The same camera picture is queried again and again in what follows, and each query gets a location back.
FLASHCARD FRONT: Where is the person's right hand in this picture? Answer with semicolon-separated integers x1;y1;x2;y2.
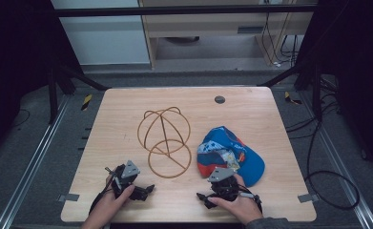
207;173;264;225

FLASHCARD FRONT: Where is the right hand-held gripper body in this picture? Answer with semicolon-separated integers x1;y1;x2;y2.
207;166;258;202

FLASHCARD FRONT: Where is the yellow black floor tape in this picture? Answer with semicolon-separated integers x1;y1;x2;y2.
80;94;93;112
283;91;302;106

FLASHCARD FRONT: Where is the grey tape piece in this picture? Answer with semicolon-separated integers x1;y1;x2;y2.
57;193;80;203
297;193;321;204

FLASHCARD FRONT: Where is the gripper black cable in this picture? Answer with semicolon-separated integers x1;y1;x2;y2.
251;194;264;215
88;174;115;216

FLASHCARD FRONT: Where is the black hanging cable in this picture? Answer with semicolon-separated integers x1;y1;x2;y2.
260;12;283;67
279;33;300;67

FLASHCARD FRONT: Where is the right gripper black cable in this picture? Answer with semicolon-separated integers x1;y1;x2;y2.
251;194;264;215

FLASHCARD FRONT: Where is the black stand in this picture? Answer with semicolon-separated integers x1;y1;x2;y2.
257;60;323;122
46;60;112;126

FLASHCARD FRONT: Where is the blue baseball cap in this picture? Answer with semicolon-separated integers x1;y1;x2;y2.
196;125;266;188

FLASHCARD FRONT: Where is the black horizontal bar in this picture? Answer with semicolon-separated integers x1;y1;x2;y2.
53;4;318;18

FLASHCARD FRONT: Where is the white cabinet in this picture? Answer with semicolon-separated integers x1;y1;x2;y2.
50;0;152;67

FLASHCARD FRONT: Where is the person's left hand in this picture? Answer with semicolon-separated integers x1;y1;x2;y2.
82;174;136;227

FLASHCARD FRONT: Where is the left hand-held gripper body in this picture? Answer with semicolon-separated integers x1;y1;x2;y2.
104;159;141;200

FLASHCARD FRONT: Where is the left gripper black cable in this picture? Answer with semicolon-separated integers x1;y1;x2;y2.
88;174;115;216

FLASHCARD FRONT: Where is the brown wire hat stand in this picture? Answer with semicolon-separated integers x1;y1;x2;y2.
136;106;193;179

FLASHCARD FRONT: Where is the black looped floor cable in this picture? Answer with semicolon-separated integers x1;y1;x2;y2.
303;119;362;212

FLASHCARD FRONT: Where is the light wooden desk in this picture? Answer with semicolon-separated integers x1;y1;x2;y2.
137;0;319;71

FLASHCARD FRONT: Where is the metal floor rail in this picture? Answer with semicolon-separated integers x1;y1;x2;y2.
298;92;373;229
0;94;72;229

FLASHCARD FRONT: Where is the black curtain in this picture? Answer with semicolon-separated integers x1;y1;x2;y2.
0;0;80;160
293;0;373;176

